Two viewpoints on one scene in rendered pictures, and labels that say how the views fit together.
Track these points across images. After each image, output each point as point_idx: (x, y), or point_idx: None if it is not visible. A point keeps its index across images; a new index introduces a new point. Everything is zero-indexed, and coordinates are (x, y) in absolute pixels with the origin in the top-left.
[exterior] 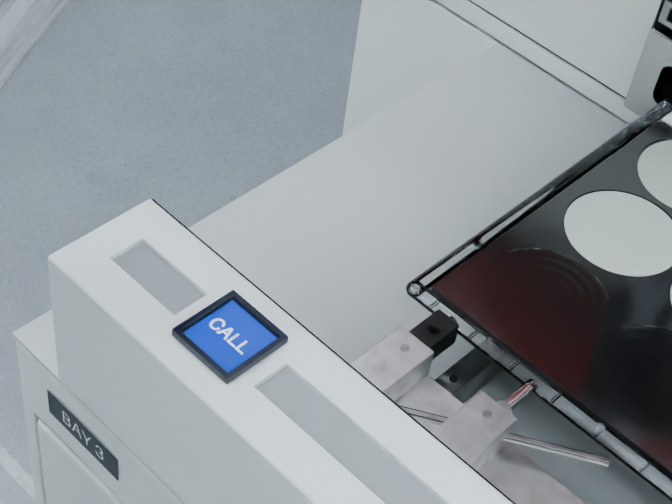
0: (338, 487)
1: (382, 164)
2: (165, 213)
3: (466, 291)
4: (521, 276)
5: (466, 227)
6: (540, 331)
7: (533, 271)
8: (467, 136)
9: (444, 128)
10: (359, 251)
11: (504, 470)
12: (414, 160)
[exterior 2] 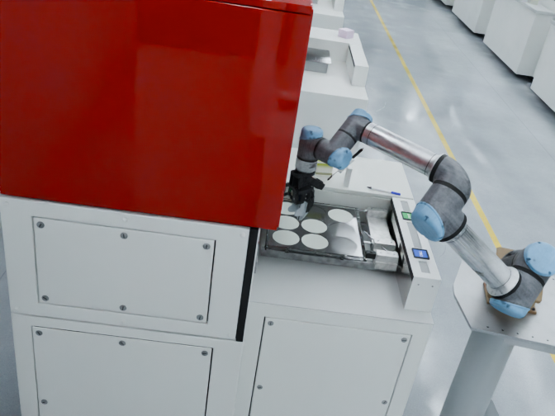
0: (421, 235)
1: (320, 300)
2: (413, 272)
3: (357, 252)
4: (343, 248)
5: (320, 281)
6: (352, 243)
7: (340, 248)
8: (291, 291)
9: (295, 295)
10: (348, 291)
11: None
12: (311, 295)
